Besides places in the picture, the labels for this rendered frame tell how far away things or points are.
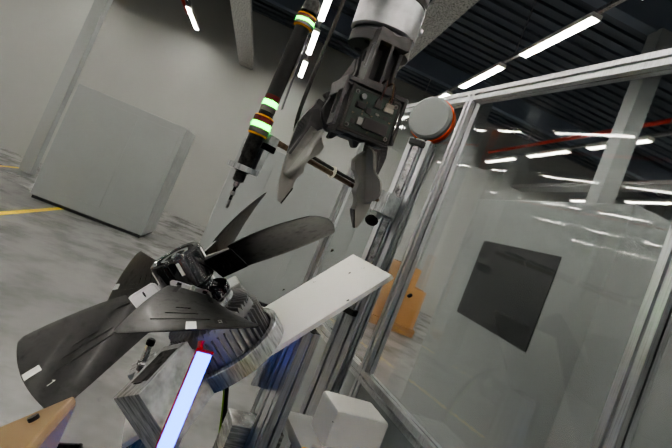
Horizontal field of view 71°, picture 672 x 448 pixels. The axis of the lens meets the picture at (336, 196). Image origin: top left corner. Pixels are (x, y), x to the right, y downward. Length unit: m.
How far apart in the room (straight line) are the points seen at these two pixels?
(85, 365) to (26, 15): 14.21
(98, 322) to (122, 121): 7.38
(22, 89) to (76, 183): 6.46
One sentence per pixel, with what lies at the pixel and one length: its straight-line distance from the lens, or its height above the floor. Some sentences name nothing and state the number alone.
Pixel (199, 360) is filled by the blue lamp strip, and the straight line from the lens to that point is 0.72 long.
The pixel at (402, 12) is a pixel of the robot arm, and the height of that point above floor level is 1.66.
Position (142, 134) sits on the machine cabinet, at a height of 1.58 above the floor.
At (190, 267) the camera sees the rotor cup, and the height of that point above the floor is 1.22.
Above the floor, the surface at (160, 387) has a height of 1.01.
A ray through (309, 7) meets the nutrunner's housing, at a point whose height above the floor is 1.83.
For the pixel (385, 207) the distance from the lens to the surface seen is 1.47.
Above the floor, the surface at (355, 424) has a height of 0.95.
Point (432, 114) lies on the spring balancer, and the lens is 1.64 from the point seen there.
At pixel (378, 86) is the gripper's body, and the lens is 0.50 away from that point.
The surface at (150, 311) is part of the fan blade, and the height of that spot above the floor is 1.17.
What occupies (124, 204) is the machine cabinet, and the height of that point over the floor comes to 0.42.
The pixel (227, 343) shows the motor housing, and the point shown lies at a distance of 1.10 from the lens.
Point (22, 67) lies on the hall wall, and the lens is 14.78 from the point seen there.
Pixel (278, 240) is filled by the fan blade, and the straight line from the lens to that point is 1.08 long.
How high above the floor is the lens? 1.43
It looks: 3 degrees up
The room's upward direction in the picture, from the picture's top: 22 degrees clockwise
